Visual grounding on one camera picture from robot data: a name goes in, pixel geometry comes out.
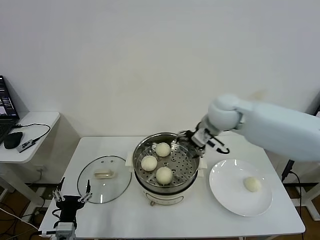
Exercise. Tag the black computer mouse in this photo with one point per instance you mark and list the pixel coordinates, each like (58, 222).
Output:
(12, 140)

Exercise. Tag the white steamed baozi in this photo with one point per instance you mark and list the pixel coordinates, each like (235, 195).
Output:
(252, 184)
(149, 163)
(163, 149)
(164, 175)

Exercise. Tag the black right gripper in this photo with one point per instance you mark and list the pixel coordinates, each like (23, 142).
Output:
(200, 150)

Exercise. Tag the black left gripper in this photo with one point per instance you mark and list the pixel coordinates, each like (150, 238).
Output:
(68, 207)

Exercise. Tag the white round plate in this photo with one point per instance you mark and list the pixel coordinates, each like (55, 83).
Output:
(225, 190)

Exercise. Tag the cream electric cooker base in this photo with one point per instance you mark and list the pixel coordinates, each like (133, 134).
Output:
(162, 200)

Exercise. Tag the black open laptop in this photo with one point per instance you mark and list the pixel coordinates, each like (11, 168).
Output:
(6, 105)

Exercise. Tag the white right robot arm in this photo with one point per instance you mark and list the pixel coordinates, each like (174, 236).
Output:
(275, 125)

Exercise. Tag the white side table rounded corner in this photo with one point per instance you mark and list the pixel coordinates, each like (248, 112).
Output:
(37, 120)

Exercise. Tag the dark laptop with lit screen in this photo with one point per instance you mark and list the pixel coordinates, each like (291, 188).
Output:
(318, 110)

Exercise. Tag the perforated stainless steel steamer basket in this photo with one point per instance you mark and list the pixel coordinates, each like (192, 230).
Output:
(185, 172)

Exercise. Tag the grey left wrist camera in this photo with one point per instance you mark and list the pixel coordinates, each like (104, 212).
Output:
(65, 228)

